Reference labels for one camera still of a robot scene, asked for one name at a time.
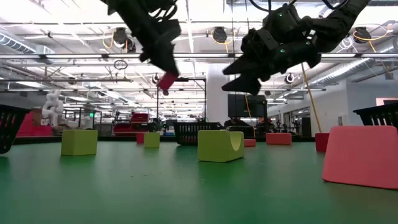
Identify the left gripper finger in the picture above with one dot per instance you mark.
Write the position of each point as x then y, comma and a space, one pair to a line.
164, 59

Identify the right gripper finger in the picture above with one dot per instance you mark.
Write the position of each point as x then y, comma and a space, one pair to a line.
245, 67
245, 84

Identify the green foam arch block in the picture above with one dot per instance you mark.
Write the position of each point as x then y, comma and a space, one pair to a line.
214, 146

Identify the green foam cube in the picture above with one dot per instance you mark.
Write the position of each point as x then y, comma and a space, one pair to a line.
151, 140
79, 143

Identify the red foam wedge block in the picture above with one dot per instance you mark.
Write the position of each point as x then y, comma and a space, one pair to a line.
360, 158

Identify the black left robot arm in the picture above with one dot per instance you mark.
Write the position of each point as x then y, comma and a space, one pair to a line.
130, 9

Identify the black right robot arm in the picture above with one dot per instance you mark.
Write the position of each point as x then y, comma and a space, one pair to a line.
339, 21

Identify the black monitor screen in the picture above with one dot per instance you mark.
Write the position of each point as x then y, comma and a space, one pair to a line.
239, 107

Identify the white building column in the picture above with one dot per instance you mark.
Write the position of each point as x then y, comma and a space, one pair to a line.
214, 99

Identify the person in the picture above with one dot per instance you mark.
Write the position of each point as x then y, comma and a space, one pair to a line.
266, 124
234, 123

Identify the red tool cart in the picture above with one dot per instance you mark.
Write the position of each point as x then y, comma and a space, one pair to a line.
140, 118

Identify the black slotted plastic basket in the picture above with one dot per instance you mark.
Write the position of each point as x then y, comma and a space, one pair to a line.
379, 112
9, 109
189, 133

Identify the long ceiling light strip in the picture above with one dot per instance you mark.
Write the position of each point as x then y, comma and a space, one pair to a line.
77, 56

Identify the white robot figure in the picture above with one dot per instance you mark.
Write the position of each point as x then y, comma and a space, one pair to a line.
53, 107

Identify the brown cardboard box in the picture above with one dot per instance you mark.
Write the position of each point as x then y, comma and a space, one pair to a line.
37, 116

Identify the red background panel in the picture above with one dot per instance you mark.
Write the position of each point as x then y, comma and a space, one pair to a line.
28, 130

